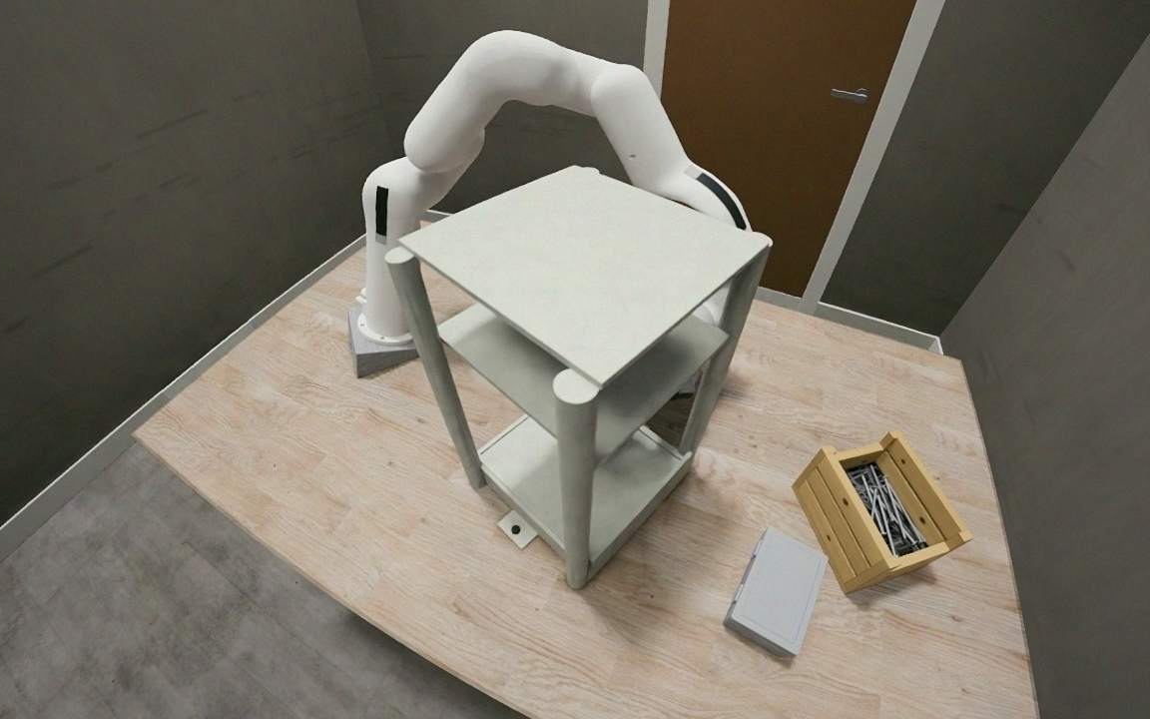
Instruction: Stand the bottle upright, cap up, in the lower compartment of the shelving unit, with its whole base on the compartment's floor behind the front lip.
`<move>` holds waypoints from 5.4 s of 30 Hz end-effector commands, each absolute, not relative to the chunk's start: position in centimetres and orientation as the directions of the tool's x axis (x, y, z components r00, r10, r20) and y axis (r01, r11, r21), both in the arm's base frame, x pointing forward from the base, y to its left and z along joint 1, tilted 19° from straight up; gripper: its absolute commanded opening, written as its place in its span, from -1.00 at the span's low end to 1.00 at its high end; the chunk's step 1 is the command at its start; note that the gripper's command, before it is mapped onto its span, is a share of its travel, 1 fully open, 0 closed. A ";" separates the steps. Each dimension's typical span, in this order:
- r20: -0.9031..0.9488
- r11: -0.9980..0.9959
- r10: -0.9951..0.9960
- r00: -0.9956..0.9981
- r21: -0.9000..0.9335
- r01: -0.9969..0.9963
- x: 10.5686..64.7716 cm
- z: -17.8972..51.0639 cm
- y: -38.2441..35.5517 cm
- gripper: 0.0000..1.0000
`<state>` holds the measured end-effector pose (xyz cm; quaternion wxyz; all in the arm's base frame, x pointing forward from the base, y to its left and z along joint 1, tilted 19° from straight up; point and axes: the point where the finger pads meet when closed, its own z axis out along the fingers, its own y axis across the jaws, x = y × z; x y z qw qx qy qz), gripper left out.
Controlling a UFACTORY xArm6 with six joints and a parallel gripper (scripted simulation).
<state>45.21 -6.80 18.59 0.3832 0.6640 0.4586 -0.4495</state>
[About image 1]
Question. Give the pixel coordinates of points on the grey plastic case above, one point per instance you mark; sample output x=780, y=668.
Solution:
x=774, y=605

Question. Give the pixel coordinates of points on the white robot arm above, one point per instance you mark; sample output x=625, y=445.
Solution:
x=512, y=65

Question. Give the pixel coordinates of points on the pale grey shelving unit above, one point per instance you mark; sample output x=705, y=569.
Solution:
x=577, y=276

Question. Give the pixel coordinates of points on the light wooden crate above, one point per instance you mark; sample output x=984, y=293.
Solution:
x=904, y=502

